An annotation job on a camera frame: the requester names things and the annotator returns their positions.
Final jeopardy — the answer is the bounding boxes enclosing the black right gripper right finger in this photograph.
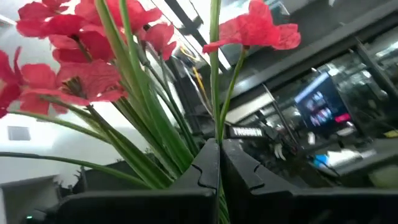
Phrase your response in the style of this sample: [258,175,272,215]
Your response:
[221,139,398,224]

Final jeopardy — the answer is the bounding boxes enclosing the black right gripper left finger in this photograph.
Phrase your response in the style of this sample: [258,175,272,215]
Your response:
[57,138,221,224]

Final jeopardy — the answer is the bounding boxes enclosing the red artificial flower bunch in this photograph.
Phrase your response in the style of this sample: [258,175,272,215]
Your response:
[0,0,302,224]

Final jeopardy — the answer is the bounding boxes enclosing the black computer monitor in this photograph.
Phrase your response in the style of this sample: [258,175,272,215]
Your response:
[294,72,353,129]

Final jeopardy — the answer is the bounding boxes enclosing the yellow cable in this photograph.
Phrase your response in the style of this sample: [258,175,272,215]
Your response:
[180,46,213,107]

